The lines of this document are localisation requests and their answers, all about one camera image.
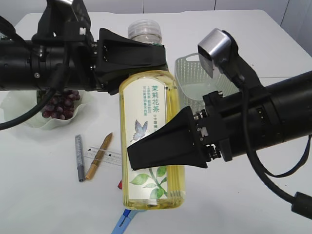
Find grey marker pen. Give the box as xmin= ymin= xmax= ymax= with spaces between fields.
xmin=75 ymin=135 xmax=85 ymax=182

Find yellow tea bottle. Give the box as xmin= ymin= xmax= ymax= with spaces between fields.
xmin=118 ymin=19 xmax=187 ymax=211

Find pale green wavy plate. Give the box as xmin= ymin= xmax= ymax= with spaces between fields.
xmin=0 ymin=90 xmax=92 ymax=130

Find purple grape bunch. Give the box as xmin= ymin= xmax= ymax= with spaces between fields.
xmin=41 ymin=90 xmax=81 ymax=120

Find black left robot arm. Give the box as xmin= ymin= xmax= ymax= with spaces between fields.
xmin=0 ymin=22 xmax=166 ymax=95

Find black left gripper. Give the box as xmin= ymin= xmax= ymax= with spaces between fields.
xmin=32 ymin=20 xmax=168 ymax=95

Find red marker pen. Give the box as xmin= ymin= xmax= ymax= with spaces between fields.
xmin=117 ymin=180 xmax=122 ymax=190

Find clear plastic sheet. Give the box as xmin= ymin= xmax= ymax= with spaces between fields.
xmin=182 ymin=83 xmax=212 ymax=101

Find gold marker pen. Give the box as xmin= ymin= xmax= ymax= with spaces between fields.
xmin=85 ymin=133 xmax=113 ymax=180

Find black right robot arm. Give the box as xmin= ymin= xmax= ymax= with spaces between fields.
xmin=127 ymin=72 xmax=312 ymax=170

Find clear plastic ruler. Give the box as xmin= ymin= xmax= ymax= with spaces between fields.
xmin=84 ymin=147 xmax=122 ymax=166

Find blue scissors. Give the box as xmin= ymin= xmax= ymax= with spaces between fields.
xmin=111 ymin=209 xmax=146 ymax=234

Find green plastic woven basket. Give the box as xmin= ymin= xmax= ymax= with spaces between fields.
xmin=175 ymin=53 xmax=239 ymax=112

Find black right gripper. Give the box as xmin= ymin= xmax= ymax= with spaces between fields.
xmin=127 ymin=91 xmax=244 ymax=171

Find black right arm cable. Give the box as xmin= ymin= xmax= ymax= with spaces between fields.
xmin=231 ymin=73 xmax=312 ymax=217

